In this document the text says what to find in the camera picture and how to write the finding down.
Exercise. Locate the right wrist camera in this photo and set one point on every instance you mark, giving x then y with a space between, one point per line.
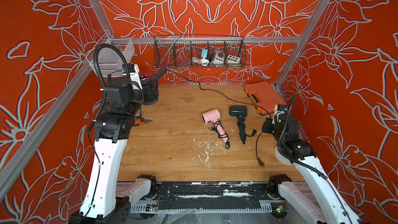
279 109

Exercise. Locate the orange tool case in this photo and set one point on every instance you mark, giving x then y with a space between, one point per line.
264 97

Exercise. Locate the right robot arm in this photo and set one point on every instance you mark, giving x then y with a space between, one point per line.
291 149

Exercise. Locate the black hair dryer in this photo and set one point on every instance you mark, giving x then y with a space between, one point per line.
153 77

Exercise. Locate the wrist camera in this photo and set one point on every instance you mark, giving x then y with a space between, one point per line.
279 109
132 71

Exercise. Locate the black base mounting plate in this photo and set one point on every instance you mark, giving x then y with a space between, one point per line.
213 196

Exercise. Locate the white power adapter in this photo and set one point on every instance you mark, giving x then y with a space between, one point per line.
218 57

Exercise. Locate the pink hair dryer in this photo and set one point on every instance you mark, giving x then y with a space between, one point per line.
214 116

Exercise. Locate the black wire wall basket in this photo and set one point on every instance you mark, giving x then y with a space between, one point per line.
184 50

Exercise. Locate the dark green hair dryer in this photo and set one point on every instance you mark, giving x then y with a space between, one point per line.
240 112

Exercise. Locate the orange handled pliers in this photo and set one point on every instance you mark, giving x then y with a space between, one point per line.
141 121

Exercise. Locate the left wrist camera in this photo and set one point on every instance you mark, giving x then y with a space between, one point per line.
132 71

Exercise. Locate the blue small box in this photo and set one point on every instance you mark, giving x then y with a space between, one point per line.
204 54

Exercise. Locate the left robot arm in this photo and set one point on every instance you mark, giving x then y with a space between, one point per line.
122 100

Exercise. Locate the white socket cube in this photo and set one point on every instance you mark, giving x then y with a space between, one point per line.
233 61

